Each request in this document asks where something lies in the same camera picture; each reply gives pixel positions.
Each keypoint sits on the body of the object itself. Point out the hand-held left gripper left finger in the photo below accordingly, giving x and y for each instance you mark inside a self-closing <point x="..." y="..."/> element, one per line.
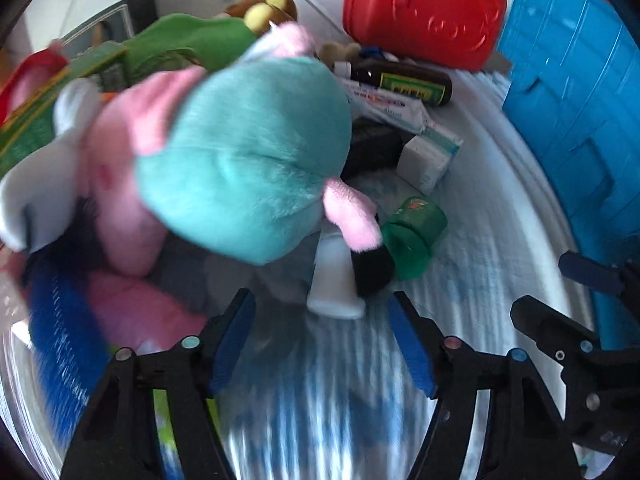
<point x="235" y="340"/>

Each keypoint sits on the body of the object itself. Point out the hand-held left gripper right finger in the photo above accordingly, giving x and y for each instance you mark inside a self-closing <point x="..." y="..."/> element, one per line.
<point x="407" y="345"/>

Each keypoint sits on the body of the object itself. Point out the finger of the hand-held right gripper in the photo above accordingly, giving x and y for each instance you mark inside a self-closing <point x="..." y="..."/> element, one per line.
<point x="587" y="272"/>
<point x="550" y="330"/>

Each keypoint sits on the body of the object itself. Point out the blue plastic storage crate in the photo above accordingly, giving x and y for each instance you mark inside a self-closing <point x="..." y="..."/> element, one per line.
<point x="565" y="110"/>

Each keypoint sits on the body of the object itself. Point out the pink pig plush teal dress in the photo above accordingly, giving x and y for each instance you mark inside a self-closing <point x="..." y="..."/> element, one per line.
<point x="240" y="160"/>

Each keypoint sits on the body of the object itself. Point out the green plastic jar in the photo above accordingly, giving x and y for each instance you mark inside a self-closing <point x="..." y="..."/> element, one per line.
<point x="412" y="235"/>

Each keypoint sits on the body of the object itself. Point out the dark blue ridged object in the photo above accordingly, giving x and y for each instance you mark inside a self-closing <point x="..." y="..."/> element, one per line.
<point x="65" y="350"/>

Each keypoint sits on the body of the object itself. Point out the white teal medicine box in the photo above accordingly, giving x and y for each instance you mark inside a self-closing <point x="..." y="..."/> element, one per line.
<point x="425" y="162"/>

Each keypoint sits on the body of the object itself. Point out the small black box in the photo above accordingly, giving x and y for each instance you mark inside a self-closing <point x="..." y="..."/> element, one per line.
<point x="375" y="147"/>

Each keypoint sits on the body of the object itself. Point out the white ointment box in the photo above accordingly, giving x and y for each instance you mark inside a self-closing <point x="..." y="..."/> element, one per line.
<point x="385" y="106"/>

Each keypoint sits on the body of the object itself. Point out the white plush toy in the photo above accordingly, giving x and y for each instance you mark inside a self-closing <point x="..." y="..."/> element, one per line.
<point x="30" y="195"/>

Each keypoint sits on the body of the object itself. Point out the brown medicine bottle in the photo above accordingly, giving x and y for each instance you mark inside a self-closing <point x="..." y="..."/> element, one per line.
<point x="400" y="82"/>

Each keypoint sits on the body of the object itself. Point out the small beige plush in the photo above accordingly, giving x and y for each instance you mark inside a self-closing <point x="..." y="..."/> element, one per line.
<point x="340" y="52"/>

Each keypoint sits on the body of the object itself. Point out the green plush toy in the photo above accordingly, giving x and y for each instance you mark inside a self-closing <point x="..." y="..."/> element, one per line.
<point x="190" y="40"/>

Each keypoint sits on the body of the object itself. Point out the red toy suitcase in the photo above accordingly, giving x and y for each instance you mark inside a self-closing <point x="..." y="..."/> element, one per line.
<point x="415" y="10"/>

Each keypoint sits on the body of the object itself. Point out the brown teddy bear plush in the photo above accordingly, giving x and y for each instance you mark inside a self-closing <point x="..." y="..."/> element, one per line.
<point x="260" y="12"/>

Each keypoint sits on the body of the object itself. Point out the pink and red flower toy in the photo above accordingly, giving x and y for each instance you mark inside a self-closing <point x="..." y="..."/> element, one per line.
<point x="25" y="80"/>

